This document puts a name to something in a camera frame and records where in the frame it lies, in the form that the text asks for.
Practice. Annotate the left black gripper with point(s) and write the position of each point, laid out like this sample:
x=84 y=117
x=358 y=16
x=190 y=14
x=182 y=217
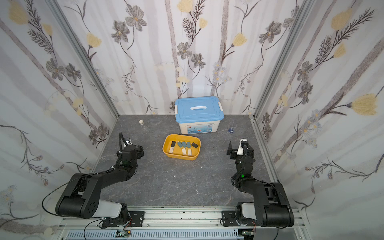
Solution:
x=138 y=151

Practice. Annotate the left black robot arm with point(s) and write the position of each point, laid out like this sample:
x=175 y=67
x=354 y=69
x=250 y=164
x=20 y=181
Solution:
x=81 y=197

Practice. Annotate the yellow plastic tub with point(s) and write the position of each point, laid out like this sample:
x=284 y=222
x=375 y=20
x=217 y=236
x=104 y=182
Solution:
x=177 y=153

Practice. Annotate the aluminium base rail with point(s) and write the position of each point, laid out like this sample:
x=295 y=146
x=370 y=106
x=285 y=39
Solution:
x=179 y=223

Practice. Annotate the blue lidded storage box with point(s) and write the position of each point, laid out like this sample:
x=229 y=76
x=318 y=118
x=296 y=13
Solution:
x=198 y=115

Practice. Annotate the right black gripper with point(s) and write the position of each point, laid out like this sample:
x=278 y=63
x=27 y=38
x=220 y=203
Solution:
x=236 y=153

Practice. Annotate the small circuit board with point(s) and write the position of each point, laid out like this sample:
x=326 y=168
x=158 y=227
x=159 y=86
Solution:
x=123 y=234

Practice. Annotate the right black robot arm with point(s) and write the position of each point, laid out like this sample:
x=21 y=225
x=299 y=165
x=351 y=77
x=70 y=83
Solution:
x=270 y=206

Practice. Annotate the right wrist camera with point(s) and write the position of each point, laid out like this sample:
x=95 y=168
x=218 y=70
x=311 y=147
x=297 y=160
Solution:
x=240 y=151

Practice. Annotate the clear flask with stopper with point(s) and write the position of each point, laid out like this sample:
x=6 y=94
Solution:
x=144 y=128

